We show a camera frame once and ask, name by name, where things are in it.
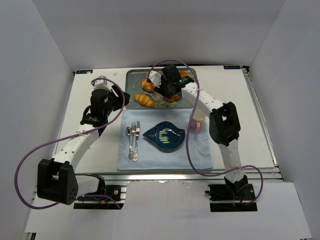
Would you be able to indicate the floral metal tray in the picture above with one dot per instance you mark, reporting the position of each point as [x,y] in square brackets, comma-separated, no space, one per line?
[133,86]

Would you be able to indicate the pink mug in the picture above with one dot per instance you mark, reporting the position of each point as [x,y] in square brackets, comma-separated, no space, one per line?
[198,119]

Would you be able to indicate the silver table knife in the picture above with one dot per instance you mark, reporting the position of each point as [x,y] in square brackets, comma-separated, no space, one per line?
[137,134]

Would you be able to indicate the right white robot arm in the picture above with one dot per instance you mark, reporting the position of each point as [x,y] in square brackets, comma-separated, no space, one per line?
[224,125]

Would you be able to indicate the orange cylindrical cake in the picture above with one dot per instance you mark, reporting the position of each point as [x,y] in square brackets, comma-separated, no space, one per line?
[172,99]

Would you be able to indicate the aluminium frame rail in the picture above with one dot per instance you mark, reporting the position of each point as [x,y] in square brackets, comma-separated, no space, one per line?
[268,176]

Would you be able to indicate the silver fork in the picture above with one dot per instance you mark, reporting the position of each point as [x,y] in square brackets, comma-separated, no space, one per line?
[133,131]

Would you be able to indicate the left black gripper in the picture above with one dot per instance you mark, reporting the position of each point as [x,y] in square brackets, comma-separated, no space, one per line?
[119,97]

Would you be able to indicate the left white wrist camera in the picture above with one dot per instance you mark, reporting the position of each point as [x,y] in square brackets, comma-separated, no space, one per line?
[100,83]

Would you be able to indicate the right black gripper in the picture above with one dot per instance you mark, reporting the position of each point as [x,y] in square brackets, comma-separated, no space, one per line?
[166,89]

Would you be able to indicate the silver spoon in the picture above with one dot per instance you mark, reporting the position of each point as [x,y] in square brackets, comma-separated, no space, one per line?
[128,132]

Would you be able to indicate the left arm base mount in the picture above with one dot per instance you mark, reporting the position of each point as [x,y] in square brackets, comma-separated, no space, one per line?
[111,198]

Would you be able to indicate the light blue cloth mat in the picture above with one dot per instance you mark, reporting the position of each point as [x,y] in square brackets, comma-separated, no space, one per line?
[194,151]

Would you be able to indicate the dark blue leaf plate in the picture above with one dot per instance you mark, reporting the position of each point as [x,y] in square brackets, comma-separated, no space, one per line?
[165,135]

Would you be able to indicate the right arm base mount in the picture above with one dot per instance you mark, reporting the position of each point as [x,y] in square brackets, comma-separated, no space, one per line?
[221,199]

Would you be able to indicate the round striped bread bun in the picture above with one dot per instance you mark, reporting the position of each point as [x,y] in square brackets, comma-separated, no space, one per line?
[147,86]

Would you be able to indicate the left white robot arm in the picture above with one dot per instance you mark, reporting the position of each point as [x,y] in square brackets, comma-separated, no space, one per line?
[56,178]

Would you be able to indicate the striped croissant bread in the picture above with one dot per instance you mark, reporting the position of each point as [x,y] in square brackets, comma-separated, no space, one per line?
[144,100]

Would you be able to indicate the small brown pastry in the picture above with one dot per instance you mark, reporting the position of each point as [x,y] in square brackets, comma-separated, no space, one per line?
[184,74]

